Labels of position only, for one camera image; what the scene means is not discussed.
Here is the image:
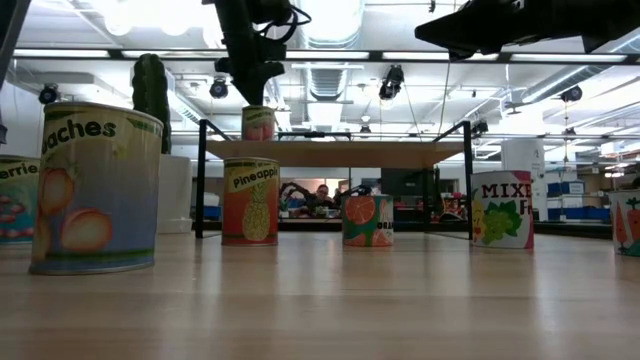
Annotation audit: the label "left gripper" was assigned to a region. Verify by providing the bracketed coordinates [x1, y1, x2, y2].
[202, 0, 294, 106]

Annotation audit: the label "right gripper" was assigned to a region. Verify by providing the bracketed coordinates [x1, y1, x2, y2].
[414, 0, 640, 62]

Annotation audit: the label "tomato label teal can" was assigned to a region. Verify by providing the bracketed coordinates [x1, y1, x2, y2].
[241, 105, 277, 143]

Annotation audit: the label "pineapple label orange can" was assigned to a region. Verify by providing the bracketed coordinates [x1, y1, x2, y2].
[221, 157, 281, 247]

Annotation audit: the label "short orange label can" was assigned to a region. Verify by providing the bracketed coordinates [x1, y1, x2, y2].
[342, 194, 395, 248]

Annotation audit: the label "mixed fruit white can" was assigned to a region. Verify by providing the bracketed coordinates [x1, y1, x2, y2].
[469, 170, 535, 250]

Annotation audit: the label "peaches label tin can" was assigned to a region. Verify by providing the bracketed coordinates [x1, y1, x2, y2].
[28, 102, 165, 276]

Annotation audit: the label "cherries label teal can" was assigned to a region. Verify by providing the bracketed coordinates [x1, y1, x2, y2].
[0, 154, 42, 246]

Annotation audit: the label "wooden shelf with black legs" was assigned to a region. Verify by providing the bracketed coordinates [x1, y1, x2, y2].
[194, 118, 475, 241]

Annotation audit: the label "green cactus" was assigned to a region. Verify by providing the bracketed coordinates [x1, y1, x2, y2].
[131, 53, 173, 155]

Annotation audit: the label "person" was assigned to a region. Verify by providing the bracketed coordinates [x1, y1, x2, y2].
[299, 183, 341, 216]

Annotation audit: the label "white column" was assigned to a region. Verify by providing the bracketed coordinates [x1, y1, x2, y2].
[501, 138, 547, 224]

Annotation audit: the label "blue storage bins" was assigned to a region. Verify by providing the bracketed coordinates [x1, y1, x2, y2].
[547, 180, 612, 222]

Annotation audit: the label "black aluminium table frame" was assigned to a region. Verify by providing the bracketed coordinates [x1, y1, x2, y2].
[207, 219, 471, 234]

